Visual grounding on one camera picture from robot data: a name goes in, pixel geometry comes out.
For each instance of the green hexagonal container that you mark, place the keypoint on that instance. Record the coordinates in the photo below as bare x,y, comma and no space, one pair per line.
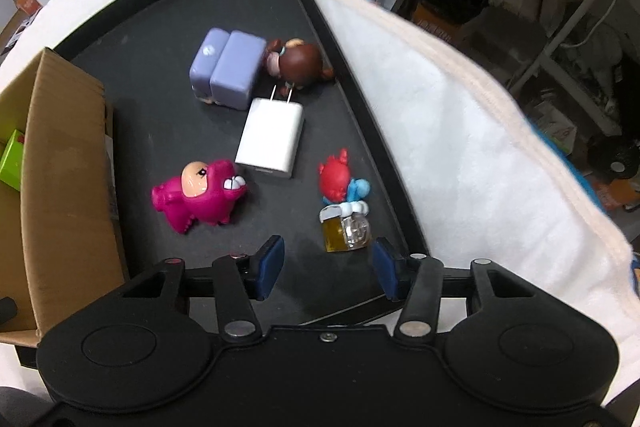
12,160

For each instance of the purple block toy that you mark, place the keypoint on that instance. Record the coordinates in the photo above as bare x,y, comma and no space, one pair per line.
225,68

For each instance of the brown monkey figurine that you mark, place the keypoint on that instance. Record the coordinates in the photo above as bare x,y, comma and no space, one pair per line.
295,64

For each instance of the white wall charger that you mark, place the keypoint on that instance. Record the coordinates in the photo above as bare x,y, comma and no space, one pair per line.
270,137

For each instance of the black shallow tray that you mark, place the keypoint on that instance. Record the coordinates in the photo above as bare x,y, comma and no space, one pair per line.
141,51

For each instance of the yellow clear small figurine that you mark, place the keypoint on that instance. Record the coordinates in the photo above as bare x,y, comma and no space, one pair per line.
345,227

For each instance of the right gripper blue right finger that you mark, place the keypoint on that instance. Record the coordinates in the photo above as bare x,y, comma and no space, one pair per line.
391,269

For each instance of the red blue small figurine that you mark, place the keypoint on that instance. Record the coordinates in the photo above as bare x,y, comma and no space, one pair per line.
336,183

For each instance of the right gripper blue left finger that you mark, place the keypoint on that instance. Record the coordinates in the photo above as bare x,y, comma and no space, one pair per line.
264,268

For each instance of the brown cardboard box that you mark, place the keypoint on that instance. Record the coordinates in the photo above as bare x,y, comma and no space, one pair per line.
58,247

